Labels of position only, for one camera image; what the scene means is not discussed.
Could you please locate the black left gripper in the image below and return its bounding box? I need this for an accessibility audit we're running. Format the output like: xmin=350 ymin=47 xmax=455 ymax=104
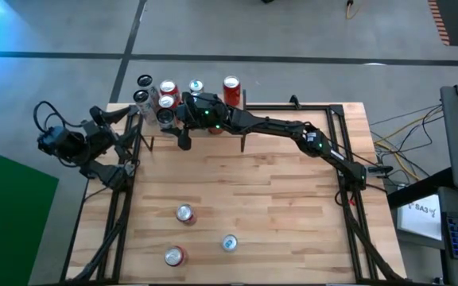
xmin=80 ymin=105 xmax=141 ymax=158

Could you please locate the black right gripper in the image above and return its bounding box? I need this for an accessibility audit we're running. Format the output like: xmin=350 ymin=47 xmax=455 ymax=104
xmin=171 ymin=91 xmax=234 ymax=138

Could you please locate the Celsius Peach Vibe can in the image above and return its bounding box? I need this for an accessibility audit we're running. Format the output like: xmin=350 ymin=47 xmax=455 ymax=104
xmin=132 ymin=89 xmax=161 ymax=126

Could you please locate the white slim energy drink can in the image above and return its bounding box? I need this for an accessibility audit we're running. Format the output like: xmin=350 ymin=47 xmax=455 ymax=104
xmin=136 ymin=73 xmax=162 ymax=104

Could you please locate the silver Red Bull can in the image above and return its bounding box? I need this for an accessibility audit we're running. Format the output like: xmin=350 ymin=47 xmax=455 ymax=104
xmin=188 ymin=79 xmax=205 ymax=96
xmin=221 ymin=234 xmax=239 ymax=253

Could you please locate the red Coca-Cola can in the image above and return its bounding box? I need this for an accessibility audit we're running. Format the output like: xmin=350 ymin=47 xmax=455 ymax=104
xmin=222 ymin=75 xmax=242 ymax=108

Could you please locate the wooden shelf with black legs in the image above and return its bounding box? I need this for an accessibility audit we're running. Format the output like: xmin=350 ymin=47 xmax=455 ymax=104
xmin=136 ymin=89 xmax=250 ymax=154

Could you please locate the Star Wars Coca-Cola can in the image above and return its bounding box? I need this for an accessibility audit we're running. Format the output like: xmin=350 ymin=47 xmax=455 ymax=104
xmin=175 ymin=203 xmax=198 ymax=227

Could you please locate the green floor mat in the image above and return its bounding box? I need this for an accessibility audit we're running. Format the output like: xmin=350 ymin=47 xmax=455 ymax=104
xmin=0 ymin=145 xmax=60 ymax=286

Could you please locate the black power adapter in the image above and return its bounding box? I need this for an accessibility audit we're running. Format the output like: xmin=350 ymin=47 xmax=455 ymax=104
xmin=366 ymin=163 xmax=394 ymax=178

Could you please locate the black desk edge bar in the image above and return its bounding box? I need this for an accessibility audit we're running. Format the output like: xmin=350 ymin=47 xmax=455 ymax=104
xmin=386 ymin=166 xmax=455 ymax=210

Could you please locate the white SA3 sign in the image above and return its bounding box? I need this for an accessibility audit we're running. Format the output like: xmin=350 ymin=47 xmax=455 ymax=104
xmin=395 ymin=193 xmax=444 ymax=242

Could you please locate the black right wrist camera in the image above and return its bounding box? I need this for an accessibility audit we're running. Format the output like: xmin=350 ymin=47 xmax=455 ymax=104
xmin=177 ymin=129 xmax=193 ymax=152

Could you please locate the black aluminium table frame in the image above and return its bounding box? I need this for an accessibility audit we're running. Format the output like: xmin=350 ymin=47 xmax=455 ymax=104
xmin=64 ymin=102 xmax=407 ymax=285

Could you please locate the yellow cable with black plug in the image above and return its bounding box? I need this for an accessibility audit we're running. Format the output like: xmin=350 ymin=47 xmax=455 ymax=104
xmin=344 ymin=0 xmax=359 ymax=20

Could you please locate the yellow floor cable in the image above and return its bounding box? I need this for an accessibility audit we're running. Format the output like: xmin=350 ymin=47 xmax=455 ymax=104
xmin=371 ymin=113 xmax=444 ymax=182

